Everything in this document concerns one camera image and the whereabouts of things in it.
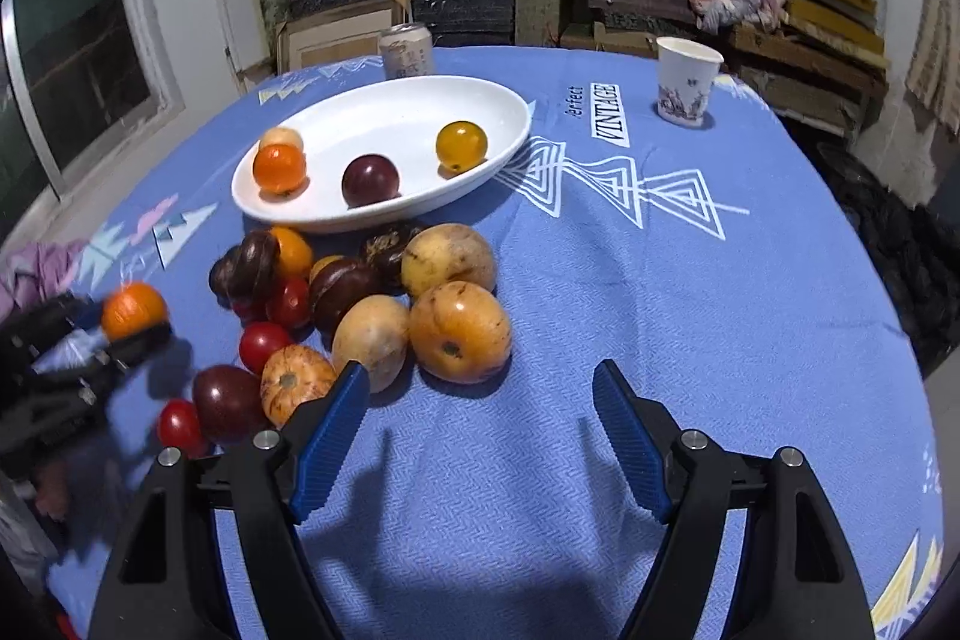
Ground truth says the dark wrinkled passion fruit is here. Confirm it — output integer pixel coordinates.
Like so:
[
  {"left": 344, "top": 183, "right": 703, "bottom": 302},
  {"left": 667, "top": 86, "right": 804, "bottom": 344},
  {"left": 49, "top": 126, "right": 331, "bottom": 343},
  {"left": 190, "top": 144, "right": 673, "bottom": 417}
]
[{"left": 358, "top": 222, "right": 425, "bottom": 292}]

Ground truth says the beige hanging mat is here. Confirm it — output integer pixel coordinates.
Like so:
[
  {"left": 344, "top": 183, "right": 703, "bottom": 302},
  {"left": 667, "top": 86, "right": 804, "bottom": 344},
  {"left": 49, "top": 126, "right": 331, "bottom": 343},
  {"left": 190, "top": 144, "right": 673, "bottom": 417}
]
[{"left": 904, "top": 0, "right": 960, "bottom": 120}]

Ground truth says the brown cardboard box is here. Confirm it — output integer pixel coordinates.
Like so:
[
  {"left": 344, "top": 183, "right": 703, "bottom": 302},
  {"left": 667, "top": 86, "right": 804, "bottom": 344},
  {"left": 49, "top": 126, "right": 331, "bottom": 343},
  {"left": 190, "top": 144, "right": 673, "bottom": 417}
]
[{"left": 274, "top": 0, "right": 410, "bottom": 79}]

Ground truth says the yellow tomato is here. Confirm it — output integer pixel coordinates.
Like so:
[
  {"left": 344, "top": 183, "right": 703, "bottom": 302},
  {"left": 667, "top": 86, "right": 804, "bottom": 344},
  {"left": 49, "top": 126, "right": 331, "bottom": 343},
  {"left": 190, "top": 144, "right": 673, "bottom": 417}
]
[{"left": 436, "top": 120, "right": 488, "bottom": 175}]

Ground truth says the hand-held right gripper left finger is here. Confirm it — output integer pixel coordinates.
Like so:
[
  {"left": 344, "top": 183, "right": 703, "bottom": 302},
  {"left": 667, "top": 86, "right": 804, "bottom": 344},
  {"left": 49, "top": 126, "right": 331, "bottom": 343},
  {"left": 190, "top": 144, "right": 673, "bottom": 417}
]
[{"left": 88, "top": 361, "right": 372, "bottom": 640}]

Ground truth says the ribbed orange fruit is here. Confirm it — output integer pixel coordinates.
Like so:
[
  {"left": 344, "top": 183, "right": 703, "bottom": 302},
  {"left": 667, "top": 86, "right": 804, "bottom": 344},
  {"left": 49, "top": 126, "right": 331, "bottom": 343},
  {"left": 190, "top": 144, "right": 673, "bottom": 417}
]
[{"left": 259, "top": 344, "right": 337, "bottom": 429}]

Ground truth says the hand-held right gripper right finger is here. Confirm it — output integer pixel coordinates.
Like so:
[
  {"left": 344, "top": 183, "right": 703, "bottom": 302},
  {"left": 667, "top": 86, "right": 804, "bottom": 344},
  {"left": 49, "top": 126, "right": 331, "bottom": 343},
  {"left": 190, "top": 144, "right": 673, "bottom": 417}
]
[{"left": 591, "top": 359, "right": 877, "bottom": 640}]

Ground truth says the dark purple plum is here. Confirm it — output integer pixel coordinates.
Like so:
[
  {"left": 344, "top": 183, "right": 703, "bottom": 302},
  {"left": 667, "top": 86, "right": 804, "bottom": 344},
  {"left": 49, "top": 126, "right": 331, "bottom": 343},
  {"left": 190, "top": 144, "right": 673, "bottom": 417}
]
[
  {"left": 342, "top": 154, "right": 399, "bottom": 208},
  {"left": 192, "top": 365, "right": 269, "bottom": 444}
]

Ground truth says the smooth orange fruit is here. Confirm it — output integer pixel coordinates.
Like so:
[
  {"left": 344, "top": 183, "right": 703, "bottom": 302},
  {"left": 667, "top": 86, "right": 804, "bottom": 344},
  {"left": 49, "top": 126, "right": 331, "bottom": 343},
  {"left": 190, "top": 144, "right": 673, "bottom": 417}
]
[{"left": 268, "top": 226, "right": 315, "bottom": 281}]

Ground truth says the oblong yellow fruit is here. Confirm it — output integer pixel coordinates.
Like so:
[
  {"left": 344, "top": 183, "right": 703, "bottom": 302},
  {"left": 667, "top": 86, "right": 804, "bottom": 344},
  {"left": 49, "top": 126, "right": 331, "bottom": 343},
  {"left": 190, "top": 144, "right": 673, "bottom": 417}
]
[{"left": 332, "top": 296, "right": 412, "bottom": 393}]

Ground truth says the window with grey frame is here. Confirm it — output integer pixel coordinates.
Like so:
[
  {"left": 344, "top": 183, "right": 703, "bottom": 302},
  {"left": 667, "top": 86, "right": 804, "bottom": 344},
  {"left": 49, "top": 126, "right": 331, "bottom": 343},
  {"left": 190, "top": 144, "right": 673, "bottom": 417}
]
[{"left": 0, "top": 0, "right": 185, "bottom": 221}]

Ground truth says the dark brown mangosteen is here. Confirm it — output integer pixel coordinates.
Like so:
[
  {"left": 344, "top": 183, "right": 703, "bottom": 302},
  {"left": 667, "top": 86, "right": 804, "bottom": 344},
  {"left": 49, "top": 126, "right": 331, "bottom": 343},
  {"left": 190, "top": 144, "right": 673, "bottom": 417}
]
[
  {"left": 208, "top": 230, "right": 282, "bottom": 310},
  {"left": 310, "top": 260, "right": 391, "bottom": 333}
]

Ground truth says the printed white paper cup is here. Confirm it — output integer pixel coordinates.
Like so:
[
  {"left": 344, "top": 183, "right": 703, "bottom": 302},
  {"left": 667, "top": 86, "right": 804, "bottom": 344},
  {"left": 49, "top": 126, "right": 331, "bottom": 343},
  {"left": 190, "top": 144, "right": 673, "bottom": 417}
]
[{"left": 654, "top": 36, "right": 725, "bottom": 127}]

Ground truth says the blue printed tablecloth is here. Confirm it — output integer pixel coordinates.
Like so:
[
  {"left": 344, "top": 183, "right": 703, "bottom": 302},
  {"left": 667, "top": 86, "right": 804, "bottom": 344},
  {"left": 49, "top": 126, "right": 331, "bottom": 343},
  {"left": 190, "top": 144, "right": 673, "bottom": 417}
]
[{"left": 45, "top": 46, "right": 947, "bottom": 640}]

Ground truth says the person's left forearm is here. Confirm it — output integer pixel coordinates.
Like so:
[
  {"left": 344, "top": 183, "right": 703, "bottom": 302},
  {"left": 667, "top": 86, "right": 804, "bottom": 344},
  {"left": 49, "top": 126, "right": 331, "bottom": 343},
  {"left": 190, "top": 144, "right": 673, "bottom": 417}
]
[{"left": 30, "top": 456, "right": 76, "bottom": 521}]

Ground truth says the orange tangerine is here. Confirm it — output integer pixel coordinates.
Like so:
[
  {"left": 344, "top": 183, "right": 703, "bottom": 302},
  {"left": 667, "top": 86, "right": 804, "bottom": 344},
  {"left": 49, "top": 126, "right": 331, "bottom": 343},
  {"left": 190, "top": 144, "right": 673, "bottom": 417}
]
[
  {"left": 101, "top": 282, "right": 168, "bottom": 341},
  {"left": 253, "top": 145, "right": 309, "bottom": 196}
]

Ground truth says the white oval plate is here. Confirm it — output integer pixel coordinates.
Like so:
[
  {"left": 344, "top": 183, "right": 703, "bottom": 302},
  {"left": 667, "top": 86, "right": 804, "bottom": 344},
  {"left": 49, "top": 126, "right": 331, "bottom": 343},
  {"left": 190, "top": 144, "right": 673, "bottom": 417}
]
[{"left": 231, "top": 75, "right": 533, "bottom": 235}]

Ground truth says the black bag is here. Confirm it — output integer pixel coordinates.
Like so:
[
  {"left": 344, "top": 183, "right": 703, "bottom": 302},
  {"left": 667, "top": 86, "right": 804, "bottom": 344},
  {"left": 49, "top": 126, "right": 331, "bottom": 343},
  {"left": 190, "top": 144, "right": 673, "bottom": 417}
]
[{"left": 814, "top": 141, "right": 960, "bottom": 371}]

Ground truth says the purple cloth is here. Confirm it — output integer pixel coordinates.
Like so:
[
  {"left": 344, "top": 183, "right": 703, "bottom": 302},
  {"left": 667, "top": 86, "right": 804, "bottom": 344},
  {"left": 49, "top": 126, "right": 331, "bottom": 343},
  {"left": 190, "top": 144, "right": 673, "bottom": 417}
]
[{"left": 0, "top": 239, "right": 91, "bottom": 322}]

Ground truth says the stack of yellow flat boxes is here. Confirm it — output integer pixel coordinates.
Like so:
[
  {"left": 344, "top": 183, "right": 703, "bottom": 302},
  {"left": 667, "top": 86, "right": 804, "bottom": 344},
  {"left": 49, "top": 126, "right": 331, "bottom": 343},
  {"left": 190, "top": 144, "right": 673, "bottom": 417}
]
[{"left": 712, "top": 0, "right": 893, "bottom": 109}]

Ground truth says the large orange-yellow passion fruit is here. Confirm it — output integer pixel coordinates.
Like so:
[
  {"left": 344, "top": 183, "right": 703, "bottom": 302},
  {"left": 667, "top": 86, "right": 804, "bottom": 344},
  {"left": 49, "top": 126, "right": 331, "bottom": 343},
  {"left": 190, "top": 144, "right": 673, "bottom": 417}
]
[{"left": 409, "top": 281, "right": 514, "bottom": 383}]

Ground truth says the upright tan woven box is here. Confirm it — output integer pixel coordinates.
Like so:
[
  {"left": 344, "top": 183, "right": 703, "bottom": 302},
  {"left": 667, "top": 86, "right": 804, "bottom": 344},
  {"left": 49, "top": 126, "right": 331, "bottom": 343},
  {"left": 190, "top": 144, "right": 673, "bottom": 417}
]
[{"left": 514, "top": 0, "right": 563, "bottom": 47}]

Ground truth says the small pale orange fruit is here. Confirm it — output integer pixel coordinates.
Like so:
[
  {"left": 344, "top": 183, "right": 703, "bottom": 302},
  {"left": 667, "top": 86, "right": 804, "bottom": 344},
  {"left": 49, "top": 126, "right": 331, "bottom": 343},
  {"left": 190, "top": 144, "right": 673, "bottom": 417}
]
[{"left": 259, "top": 126, "right": 305, "bottom": 155}]

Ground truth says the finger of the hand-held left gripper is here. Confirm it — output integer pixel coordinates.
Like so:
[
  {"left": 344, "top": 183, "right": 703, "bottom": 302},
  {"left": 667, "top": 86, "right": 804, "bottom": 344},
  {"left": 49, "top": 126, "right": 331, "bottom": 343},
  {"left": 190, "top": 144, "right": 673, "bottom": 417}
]
[
  {"left": 79, "top": 323, "right": 175, "bottom": 380},
  {"left": 45, "top": 297, "right": 107, "bottom": 342}
]

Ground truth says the silver drink can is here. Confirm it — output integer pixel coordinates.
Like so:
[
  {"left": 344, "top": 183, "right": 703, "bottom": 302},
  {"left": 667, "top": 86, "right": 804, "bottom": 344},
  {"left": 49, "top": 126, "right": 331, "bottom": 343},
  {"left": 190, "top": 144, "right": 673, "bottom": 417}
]
[{"left": 379, "top": 22, "right": 435, "bottom": 81}]

